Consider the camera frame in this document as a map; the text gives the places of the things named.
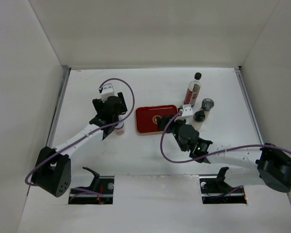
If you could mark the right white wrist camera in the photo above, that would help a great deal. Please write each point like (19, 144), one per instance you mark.
(186, 111)

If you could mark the tall red label sauce bottle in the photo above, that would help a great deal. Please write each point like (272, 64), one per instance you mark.
(193, 90)

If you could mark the small jar pink contents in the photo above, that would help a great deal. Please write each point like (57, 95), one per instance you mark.
(120, 128)

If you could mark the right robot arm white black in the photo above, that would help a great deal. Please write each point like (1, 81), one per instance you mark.
(254, 164)

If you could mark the clear shaker silver black lid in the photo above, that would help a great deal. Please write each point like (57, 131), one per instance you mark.
(206, 106)

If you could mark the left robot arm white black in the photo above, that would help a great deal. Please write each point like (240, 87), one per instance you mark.
(52, 171)

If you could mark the red rectangular tray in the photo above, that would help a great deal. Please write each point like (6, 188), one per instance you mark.
(147, 117)

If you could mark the aluminium table rail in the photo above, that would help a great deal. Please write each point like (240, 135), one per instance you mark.
(58, 106)
(248, 103)

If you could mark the white bottle black cap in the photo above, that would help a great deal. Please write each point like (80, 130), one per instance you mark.
(198, 119)

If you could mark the left aluminium table rail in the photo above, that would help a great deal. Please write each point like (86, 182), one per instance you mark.
(58, 106)

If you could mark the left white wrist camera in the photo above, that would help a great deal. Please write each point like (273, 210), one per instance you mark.
(106, 90)

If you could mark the right aluminium table rail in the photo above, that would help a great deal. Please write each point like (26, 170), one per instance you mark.
(248, 103)

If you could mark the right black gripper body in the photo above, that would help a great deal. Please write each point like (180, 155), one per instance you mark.
(177, 124)

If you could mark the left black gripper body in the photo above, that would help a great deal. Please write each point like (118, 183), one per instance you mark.
(99, 105)

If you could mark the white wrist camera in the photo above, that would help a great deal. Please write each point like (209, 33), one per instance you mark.
(186, 111)
(106, 90)

